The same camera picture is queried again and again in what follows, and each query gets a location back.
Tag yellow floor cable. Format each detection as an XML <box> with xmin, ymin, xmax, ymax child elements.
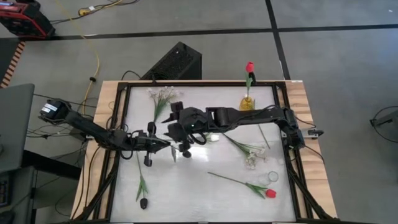
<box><xmin>54</xmin><ymin>0</ymin><xmax>101</xmax><ymax>108</ymax></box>

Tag red artificial tulip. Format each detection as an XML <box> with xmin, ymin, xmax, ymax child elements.
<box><xmin>244</xmin><ymin>61</ymin><xmax>255</xmax><ymax>100</ymax></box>
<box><xmin>207</xmin><ymin>171</ymin><xmax>277</xmax><ymax>200</ymax></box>

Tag small white flower bunch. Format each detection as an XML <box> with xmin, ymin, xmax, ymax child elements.
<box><xmin>222</xmin><ymin>133</ymin><xmax>268</xmax><ymax>170</ymax></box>
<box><xmin>146</xmin><ymin>86</ymin><xmax>183</xmax><ymax>123</ymax></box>

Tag red and black toolbox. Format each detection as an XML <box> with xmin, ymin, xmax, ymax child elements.
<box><xmin>0</xmin><ymin>0</ymin><xmax>56</xmax><ymax>40</ymax></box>

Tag clear glass vase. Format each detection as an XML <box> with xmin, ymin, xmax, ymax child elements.
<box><xmin>257</xmin><ymin>170</ymin><xmax>279</xmax><ymax>187</ymax></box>

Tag grey desk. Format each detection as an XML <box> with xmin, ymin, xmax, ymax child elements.
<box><xmin>0</xmin><ymin>83</ymin><xmax>35</xmax><ymax>174</ymax></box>

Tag orange black striped floor strip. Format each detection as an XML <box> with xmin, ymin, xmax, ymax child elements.
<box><xmin>0</xmin><ymin>41</ymin><xmax>25</xmax><ymax>88</ymax></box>

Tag grey cabinet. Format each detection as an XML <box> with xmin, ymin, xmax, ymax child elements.
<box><xmin>0</xmin><ymin>164</ymin><xmax>78</xmax><ymax>224</ymax></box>

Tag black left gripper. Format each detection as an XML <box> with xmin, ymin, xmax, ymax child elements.
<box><xmin>132</xmin><ymin>121</ymin><xmax>172</xmax><ymax>167</ymax></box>

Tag black computer tower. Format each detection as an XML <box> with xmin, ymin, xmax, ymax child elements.
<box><xmin>139</xmin><ymin>41</ymin><xmax>203</xmax><ymax>81</ymax></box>

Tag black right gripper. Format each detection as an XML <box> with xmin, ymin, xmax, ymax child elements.
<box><xmin>161</xmin><ymin>101</ymin><xmax>208</xmax><ymax>159</ymax></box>

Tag black metal table frame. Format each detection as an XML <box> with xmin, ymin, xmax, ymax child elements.
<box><xmin>73</xmin><ymin>81</ymin><xmax>340</xmax><ymax>224</ymax></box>

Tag yellow glass vase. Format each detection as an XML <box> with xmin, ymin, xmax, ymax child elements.
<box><xmin>238</xmin><ymin>96</ymin><xmax>256</xmax><ymax>112</ymax></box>

